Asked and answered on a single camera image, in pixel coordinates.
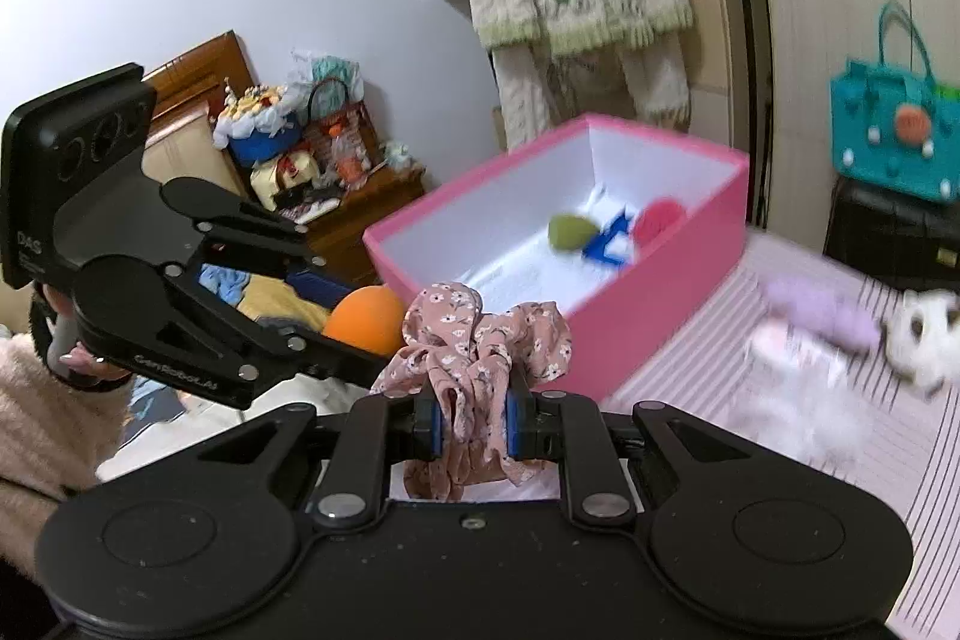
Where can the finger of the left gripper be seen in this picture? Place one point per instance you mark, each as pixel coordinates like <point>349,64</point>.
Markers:
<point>319,289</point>
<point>321,357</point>

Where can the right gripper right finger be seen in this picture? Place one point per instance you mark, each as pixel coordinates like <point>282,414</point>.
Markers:
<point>569,431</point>

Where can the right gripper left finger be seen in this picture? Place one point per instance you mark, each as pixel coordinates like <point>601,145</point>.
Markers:
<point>361,448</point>

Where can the orange soft ball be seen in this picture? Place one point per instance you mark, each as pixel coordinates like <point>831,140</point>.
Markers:
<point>369,318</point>

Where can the pink floral scrunchie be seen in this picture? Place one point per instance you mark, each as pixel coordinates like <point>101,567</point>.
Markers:
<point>465,356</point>

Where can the purple plush toy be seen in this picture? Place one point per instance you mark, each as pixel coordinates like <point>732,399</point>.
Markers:
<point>822,311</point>

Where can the white brown plush toy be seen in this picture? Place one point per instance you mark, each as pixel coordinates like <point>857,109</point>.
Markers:
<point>921,340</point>

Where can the pink fuzzy sleeve forearm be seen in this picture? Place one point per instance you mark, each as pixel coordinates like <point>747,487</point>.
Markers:
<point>54,436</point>

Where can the blue soft toy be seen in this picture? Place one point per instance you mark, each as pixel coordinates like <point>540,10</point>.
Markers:
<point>614,245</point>

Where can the green soft ball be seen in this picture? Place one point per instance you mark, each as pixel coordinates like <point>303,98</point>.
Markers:
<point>570,233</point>

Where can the red soft ball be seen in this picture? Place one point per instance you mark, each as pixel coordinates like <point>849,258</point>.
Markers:
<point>656,219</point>

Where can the left hand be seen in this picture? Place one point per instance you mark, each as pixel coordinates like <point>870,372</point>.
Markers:
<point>54,331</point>

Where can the yellow blue bedding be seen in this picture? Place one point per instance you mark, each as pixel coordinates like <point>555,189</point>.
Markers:
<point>255,296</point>

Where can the wooden nightstand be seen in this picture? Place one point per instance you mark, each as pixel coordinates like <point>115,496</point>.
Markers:
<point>337,237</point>

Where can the orange drink bottle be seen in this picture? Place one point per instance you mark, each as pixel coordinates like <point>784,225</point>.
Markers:
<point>347,160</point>

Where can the brown woven basket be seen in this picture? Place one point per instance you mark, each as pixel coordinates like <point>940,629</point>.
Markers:
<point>330,108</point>

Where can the pink cardboard box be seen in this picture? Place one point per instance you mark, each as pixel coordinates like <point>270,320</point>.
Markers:
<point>488,230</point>

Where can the white fluffy fabric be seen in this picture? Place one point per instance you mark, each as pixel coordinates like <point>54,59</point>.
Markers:
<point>798,400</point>

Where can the black suitcase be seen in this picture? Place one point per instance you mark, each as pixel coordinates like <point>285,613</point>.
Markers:
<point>896,239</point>

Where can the teal felt handbag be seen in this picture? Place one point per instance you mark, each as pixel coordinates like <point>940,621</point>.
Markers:
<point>893,127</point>

